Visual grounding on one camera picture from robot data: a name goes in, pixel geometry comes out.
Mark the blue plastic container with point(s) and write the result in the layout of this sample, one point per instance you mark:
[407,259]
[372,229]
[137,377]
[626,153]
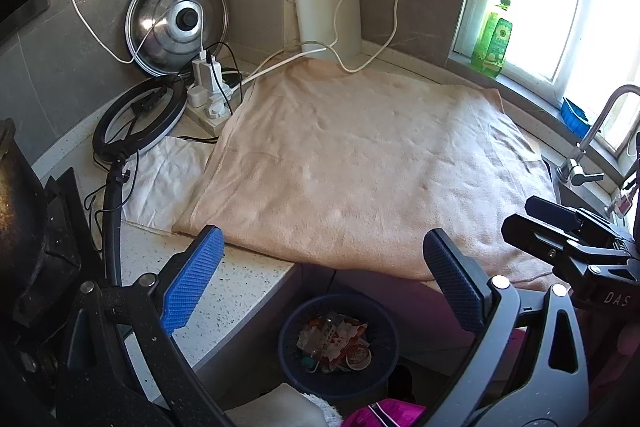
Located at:
[575,119]

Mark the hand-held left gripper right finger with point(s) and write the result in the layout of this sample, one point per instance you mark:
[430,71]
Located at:
[455,282]

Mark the steel faucet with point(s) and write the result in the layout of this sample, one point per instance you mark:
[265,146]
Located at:
[595,127]

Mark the pink jacket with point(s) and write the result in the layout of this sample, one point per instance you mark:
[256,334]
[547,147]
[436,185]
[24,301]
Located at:
[385,414]

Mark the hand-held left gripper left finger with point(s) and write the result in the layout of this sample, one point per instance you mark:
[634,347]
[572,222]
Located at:
[195,277]

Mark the clear plastic bottle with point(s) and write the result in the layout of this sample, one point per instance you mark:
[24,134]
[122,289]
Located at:
[327,334]

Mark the white cloth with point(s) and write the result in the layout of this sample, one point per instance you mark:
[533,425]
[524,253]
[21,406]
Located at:
[165,177]

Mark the steel pot lid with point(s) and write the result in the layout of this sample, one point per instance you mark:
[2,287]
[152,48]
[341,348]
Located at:
[160,17]

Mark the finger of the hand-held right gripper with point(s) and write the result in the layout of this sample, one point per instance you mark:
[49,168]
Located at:
[540,237]
[550,209]

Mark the white window frame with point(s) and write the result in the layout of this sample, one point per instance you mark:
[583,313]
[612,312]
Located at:
[560,82]

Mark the black wok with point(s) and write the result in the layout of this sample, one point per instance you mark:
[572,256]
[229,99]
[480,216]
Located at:
[25,217]

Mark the white power strip with chargers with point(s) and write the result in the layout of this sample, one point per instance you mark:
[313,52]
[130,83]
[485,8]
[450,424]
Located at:
[210,117]

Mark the dark blue trash bin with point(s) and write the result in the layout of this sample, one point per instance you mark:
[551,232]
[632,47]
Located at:
[295,374]

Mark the green dish soap bottle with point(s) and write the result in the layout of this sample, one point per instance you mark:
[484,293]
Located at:
[495,37]

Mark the beige towel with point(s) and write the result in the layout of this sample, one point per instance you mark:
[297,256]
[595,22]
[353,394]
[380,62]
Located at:
[350,167]

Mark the small orange white cup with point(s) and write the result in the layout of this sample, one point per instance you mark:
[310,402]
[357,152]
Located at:
[357,358]

